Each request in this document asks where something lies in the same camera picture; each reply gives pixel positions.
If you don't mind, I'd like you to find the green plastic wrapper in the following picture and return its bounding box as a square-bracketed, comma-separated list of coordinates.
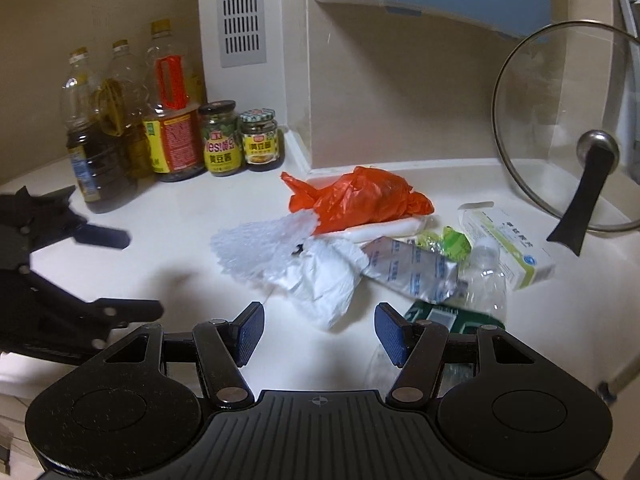
[416, 226, 472, 262]

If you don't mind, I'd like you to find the white paper towel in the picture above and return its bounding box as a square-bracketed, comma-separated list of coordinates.
[266, 237, 369, 330]

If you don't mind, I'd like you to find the white medicine box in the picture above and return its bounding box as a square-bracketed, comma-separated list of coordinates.
[458, 202, 555, 290]

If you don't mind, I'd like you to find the dark green package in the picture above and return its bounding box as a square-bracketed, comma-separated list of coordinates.
[404, 300, 504, 335]

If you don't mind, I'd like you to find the silver foil pouch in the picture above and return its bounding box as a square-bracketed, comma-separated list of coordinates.
[361, 237, 466, 304]

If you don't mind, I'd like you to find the crushed clear plastic bottle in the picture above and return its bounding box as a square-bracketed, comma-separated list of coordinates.
[459, 236, 506, 324]

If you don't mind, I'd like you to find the dark soy sauce bottle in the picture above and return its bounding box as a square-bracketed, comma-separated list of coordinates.
[60, 47, 137, 214]

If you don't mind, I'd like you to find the white bubble wrap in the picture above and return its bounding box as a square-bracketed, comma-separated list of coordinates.
[209, 210, 319, 284]

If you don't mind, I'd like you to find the yellow oil bottle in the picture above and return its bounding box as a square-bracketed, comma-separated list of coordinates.
[98, 39, 153, 180]

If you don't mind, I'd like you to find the orange plastic bag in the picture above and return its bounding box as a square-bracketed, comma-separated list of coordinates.
[281, 166, 435, 235]

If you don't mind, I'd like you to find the red label oil bottle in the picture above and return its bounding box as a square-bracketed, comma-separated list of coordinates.
[143, 18, 205, 182]

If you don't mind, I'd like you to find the green lid sauce jar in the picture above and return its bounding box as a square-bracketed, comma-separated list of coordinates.
[198, 100, 244, 177]

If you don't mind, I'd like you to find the small checkered lid jar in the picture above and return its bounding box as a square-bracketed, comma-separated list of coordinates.
[240, 108, 282, 171]

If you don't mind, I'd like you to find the glass pot lid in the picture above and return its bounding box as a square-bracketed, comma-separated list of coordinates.
[491, 20, 639, 254]

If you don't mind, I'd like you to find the grey wall vent grille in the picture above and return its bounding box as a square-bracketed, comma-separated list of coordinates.
[217, 0, 267, 68]

